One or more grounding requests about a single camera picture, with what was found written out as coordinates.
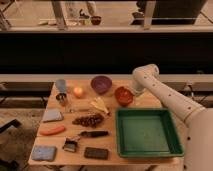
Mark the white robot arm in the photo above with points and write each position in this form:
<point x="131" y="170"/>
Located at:
<point x="198" y="119"/>

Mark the green plastic tray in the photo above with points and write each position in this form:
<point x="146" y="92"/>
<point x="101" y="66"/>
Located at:
<point x="146" y="133"/>

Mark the purple bowl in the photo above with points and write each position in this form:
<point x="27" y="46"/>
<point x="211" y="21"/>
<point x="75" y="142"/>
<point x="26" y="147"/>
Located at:
<point x="101" y="84"/>

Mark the yellow banana bunch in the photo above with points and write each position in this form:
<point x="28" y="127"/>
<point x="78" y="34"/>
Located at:
<point x="99" y="104"/>

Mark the peach apple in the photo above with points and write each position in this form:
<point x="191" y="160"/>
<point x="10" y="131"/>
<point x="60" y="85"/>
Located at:
<point x="78" y="92"/>

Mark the bunch of dark grapes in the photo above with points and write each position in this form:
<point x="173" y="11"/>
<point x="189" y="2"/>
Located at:
<point x="89" y="121"/>

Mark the light blue cup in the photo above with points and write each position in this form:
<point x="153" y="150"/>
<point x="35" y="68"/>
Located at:
<point x="61" y="85"/>

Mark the small metal cup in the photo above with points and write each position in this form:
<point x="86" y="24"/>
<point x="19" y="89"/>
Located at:
<point x="62" y="99"/>

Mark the background dark red bowl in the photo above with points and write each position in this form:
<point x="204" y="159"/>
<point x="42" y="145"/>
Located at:
<point x="96" y="20"/>

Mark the black rectangular block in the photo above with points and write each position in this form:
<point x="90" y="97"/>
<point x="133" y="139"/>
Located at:
<point x="96" y="153"/>

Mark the orange carrot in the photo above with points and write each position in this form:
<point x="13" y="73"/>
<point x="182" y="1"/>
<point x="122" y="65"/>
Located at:
<point x="53" y="131"/>

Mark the black handled brush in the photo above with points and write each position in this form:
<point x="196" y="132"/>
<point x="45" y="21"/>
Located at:
<point x="93" y="134"/>

